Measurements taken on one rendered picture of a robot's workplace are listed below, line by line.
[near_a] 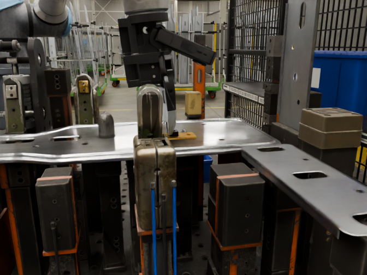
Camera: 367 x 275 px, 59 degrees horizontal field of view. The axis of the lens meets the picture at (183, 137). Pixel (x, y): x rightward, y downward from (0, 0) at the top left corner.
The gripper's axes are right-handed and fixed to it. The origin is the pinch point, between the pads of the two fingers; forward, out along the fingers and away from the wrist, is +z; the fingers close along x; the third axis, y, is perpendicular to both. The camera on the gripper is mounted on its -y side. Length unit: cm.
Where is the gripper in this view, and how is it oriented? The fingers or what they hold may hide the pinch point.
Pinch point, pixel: (172, 126)
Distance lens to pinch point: 61.7
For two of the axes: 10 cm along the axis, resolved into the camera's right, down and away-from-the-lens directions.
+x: 2.0, 2.6, -9.4
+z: 1.0, 9.5, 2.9
